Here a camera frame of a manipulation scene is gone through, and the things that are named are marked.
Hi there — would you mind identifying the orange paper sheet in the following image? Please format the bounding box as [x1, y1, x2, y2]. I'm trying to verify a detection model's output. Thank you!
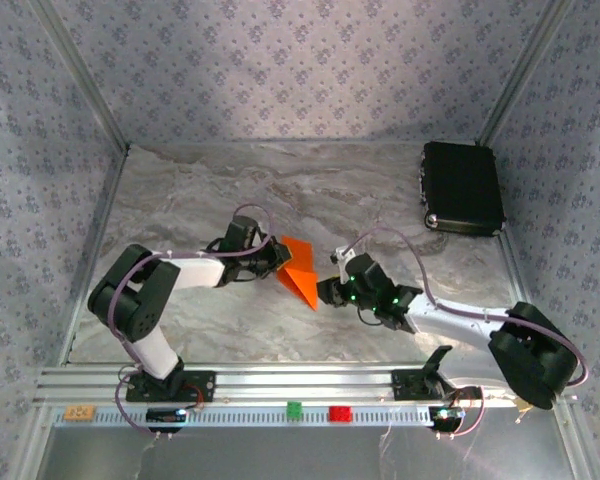
[276, 235, 320, 312]

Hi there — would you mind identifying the black hard case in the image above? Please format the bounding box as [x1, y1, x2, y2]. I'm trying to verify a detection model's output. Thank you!
[417, 140, 507, 239]

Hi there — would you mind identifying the floral patterned backdrop cloth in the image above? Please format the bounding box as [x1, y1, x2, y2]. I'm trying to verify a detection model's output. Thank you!
[0, 0, 600, 480]

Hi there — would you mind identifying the orange flat toy brick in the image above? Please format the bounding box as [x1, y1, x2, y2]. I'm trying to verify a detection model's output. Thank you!
[63, 404, 97, 422]

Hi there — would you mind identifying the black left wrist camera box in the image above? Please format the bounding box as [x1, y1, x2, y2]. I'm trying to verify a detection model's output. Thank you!
[223, 213, 262, 250]

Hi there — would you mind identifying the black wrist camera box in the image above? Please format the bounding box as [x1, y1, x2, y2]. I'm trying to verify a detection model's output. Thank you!
[331, 246, 389, 291]
[223, 213, 262, 250]

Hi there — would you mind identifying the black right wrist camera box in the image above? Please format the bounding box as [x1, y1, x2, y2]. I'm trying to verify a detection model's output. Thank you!
[331, 246, 389, 291]

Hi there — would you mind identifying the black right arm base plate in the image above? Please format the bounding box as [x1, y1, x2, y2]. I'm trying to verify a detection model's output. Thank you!
[390, 368, 484, 401]

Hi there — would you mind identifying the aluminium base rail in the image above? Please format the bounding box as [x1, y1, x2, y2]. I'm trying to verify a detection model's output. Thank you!
[33, 364, 579, 407]

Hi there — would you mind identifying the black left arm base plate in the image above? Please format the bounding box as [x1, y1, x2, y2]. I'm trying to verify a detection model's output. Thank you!
[124, 369, 217, 404]

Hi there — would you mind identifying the grey slotted cable duct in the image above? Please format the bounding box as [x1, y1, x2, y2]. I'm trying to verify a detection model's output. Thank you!
[52, 405, 434, 429]

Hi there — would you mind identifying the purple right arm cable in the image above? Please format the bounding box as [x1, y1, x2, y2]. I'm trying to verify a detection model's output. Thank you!
[342, 227, 592, 441]

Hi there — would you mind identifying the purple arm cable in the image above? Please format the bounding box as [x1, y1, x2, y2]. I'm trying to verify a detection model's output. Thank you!
[342, 227, 592, 441]
[107, 202, 274, 441]

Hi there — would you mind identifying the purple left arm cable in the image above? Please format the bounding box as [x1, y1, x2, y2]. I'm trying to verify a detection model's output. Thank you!
[107, 202, 274, 441]

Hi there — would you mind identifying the aluminium frame post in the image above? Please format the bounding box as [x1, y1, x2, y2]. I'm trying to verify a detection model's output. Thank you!
[32, 0, 131, 150]
[477, 0, 576, 147]

